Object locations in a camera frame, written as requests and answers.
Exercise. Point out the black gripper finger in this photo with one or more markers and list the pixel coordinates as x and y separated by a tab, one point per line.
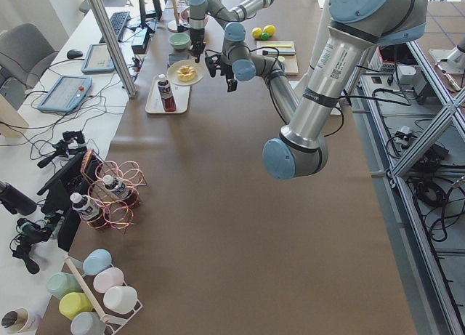
231	84
211	64

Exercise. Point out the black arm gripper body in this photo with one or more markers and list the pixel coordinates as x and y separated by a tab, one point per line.
197	35

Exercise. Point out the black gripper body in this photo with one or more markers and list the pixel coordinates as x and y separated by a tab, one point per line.
226	71

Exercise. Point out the white round plate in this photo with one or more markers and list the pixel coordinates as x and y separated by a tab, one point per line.
172	75

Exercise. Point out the glazed twisted ring donut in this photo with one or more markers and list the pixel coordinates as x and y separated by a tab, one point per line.
186	73

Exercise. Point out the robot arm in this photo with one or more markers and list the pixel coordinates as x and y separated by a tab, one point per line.
351	26
234	61

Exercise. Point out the cream rabbit tray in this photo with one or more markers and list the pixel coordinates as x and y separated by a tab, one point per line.
154	103

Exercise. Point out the dark tea bottle on tray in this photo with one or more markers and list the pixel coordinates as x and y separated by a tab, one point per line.
167	98

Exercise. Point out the dark grey folded cloth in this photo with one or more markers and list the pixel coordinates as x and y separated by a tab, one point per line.
176	57

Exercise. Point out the mint green bowl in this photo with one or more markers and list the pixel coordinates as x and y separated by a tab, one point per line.
180	41

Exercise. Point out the pink bowl with ice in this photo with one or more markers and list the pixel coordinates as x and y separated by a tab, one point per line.
185	17

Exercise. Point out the round wooden stand base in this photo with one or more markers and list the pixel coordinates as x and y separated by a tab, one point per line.
177	27

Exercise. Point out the yellow plastic knife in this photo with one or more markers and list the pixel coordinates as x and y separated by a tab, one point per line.
279	45

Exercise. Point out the yellow lemon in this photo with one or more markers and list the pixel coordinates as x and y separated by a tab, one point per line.
256	33
270	30

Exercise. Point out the green lime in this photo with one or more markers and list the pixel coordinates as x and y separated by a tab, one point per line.
264	36

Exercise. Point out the wooden cutting board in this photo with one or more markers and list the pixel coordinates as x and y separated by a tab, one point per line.
290	65

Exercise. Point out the black keyboard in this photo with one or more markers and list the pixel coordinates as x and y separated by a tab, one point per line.
118	21

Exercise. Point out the blue teach pendant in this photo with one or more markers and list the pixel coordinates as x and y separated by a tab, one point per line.
66	95
97	60

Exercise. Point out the black computer mouse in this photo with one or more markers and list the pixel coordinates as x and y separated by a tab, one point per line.
74	53

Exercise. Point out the tea bottle in rack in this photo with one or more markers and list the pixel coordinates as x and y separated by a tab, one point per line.
88	210
120	191

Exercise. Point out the grey office chair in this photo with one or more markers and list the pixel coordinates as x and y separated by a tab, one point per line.
25	55

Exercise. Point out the blue cup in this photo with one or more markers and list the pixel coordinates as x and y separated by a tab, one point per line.
97	261

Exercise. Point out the pink cup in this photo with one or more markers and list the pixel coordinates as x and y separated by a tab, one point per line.
108	278

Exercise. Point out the white cup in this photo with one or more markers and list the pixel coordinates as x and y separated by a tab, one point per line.
120	299

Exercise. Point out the green cup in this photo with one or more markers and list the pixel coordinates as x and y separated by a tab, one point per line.
61	284

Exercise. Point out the yellow cup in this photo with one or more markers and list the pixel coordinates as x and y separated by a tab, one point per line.
74	303

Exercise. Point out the grey cup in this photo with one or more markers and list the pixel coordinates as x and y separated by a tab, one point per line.
87	323

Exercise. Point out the paper cup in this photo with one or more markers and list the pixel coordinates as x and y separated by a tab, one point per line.
20	320

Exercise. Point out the aluminium frame post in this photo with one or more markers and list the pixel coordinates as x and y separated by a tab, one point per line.
114	49

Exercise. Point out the copper wire bottle rack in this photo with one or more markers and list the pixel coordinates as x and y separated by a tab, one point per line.
117	214

